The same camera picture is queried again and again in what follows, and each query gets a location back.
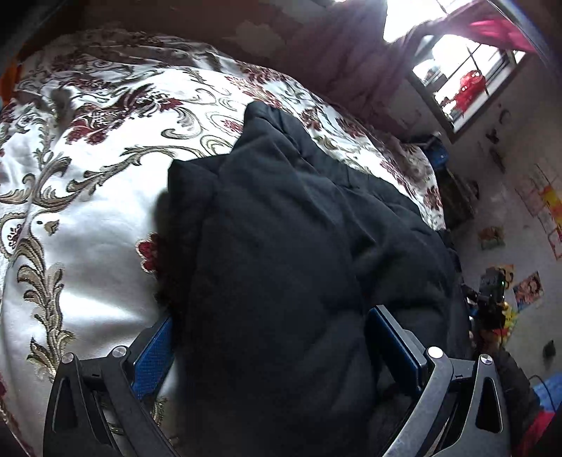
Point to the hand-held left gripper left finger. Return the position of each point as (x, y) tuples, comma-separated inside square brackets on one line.
[(151, 364)]

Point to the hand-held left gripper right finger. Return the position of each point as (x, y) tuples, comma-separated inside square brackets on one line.
[(395, 347)]

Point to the black padded jacket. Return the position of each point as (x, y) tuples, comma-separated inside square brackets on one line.
[(285, 263)]

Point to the portrait poster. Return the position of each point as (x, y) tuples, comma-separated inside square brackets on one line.
[(529, 290)]

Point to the small colourful poster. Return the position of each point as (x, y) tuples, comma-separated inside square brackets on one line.
[(491, 237)]

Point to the blue floor mat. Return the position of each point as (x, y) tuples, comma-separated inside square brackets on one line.
[(546, 393)]

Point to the yellow and pink poster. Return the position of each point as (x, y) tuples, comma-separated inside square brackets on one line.
[(546, 206)]

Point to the blue object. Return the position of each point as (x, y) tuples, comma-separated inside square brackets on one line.
[(437, 154)]

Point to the floral satin blanket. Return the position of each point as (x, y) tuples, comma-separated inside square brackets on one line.
[(88, 197)]

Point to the red window decoration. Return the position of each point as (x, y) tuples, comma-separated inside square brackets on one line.
[(467, 88)]

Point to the window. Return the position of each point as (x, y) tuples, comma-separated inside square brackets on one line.
[(456, 52)]

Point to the bright pink cloth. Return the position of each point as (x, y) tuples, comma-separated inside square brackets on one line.
[(496, 28)]

